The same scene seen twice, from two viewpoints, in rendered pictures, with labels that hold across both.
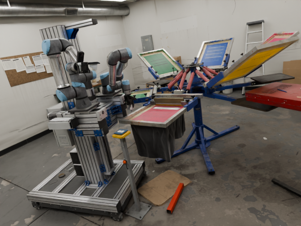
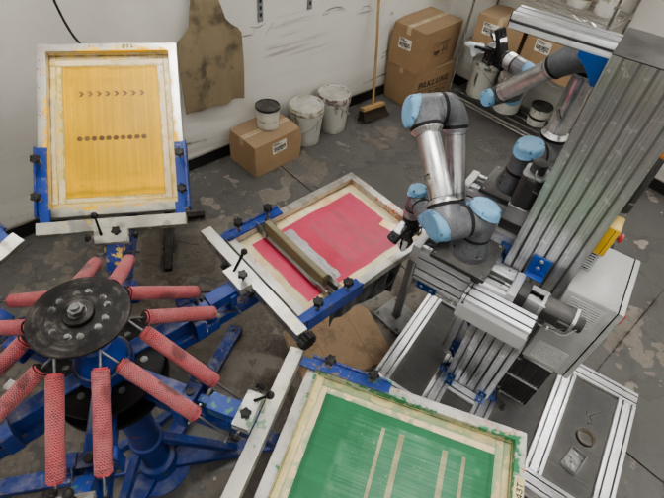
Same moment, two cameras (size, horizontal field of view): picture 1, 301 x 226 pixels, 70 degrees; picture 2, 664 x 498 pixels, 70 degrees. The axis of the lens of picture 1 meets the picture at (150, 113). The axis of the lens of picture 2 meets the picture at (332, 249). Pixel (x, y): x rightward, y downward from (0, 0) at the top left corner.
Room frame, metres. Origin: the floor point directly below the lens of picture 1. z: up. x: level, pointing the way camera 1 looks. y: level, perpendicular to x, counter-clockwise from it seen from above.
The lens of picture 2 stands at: (3.86, 0.10, 2.54)
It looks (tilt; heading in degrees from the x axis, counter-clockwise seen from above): 47 degrees down; 188
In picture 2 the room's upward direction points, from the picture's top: 7 degrees clockwise
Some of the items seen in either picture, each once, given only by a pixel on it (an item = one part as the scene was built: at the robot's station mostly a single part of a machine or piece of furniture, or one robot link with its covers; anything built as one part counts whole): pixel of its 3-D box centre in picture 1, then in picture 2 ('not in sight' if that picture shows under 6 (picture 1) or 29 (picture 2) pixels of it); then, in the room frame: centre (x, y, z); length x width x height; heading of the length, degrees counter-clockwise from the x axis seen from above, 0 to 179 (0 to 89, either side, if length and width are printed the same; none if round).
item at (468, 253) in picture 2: (107, 88); (471, 240); (2.51, 0.44, 1.31); 0.15 x 0.15 x 0.10
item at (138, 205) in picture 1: (130, 173); (410, 268); (1.96, 0.32, 0.48); 0.22 x 0.22 x 0.96; 54
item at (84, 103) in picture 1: (82, 101); (516, 177); (2.06, 0.63, 1.31); 0.15 x 0.15 x 0.10
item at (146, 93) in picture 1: (135, 91); (354, 452); (3.29, 0.16, 1.05); 1.08 x 0.61 x 0.23; 84
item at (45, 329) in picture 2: (196, 106); (128, 405); (3.20, -0.74, 0.67); 0.39 x 0.39 x 1.35
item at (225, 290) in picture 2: not in sight; (226, 292); (2.80, -0.45, 1.02); 0.17 x 0.06 x 0.05; 144
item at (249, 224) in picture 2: (191, 104); (254, 226); (2.37, -0.48, 0.98); 0.30 x 0.05 x 0.07; 144
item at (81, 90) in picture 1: (78, 89); (527, 154); (2.05, 0.63, 1.42); 0.13 x 0.12 x 0.14; 132
